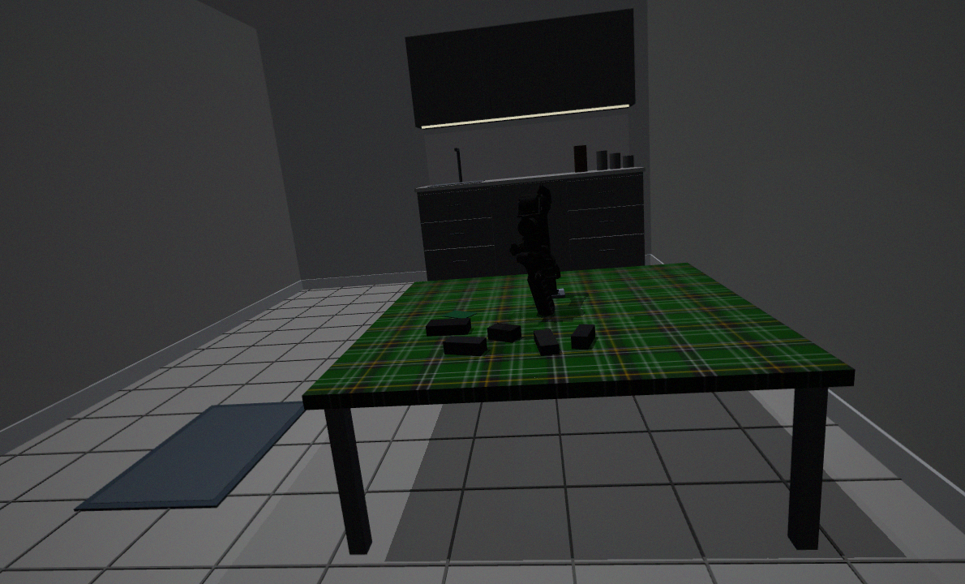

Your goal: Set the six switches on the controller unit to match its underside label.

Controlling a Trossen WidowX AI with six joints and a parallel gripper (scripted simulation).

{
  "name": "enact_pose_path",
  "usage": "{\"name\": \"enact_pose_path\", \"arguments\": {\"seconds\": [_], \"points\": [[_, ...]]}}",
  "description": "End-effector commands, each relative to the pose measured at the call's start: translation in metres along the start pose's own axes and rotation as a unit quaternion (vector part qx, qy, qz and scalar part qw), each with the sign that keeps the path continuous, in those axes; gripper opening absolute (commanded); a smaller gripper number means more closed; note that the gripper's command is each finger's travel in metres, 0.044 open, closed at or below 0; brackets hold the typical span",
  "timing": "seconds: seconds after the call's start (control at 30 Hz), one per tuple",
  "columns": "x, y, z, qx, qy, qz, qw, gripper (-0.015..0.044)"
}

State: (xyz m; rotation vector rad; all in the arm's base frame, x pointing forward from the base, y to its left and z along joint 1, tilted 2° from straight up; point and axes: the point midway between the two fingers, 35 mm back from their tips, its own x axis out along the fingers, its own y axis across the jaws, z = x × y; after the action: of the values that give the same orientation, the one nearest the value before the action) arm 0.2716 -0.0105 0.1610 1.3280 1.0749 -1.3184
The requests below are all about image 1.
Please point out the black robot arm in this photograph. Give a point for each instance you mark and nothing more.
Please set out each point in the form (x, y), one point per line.
(533, 208)

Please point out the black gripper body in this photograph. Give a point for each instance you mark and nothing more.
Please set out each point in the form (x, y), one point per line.
(534, 249)

